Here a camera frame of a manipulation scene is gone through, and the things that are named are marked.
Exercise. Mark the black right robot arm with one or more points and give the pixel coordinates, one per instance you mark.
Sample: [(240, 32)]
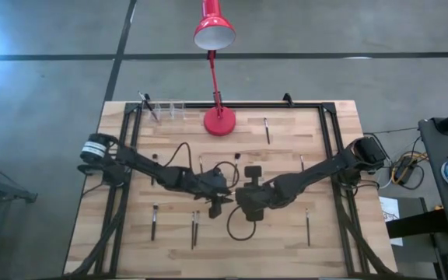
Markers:
[(317, 169)]

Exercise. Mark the white paper sheet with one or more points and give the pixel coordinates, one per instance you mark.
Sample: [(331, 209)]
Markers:
[(390, 218)]

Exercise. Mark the grey cart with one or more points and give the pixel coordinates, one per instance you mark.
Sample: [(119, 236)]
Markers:
[(445, 175)]

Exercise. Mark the black brush reddish-brown head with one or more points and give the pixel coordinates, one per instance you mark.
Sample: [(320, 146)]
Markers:
[(237, 156)]

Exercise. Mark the black power box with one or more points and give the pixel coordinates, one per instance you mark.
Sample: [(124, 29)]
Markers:
[(404, 167)]

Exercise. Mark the black clamp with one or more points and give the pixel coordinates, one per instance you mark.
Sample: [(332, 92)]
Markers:
[(287, 99)]

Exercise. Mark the thin black makeup brush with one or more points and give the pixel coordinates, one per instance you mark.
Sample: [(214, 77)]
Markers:
[(193, 233), (302, 161), (201, 165), (267, 132), (151, 110), (308, 229)]

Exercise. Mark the black brush long silver ferrule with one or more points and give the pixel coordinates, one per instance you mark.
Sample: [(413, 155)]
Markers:
[(196, 233)]

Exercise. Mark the clear acrylic organizer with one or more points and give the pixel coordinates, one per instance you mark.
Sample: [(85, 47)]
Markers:
[(173, 110)]

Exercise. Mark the red desk lamp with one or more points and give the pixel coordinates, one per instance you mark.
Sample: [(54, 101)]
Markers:
[(220, 122)]

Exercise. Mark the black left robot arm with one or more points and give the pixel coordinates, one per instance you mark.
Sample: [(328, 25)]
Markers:
[(150, 167)]

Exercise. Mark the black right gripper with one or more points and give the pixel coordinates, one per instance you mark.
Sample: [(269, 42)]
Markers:
[(255, 198)]

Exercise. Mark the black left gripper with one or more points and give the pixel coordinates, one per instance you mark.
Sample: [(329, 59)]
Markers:
[(214, 183)]

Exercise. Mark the large black silver-ferrule brush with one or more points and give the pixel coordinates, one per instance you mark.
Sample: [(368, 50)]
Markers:
[(154, 225)]

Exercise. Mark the black aluminium table frame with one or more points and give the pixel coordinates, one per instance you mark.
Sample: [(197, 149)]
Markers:
[(255, 105)]

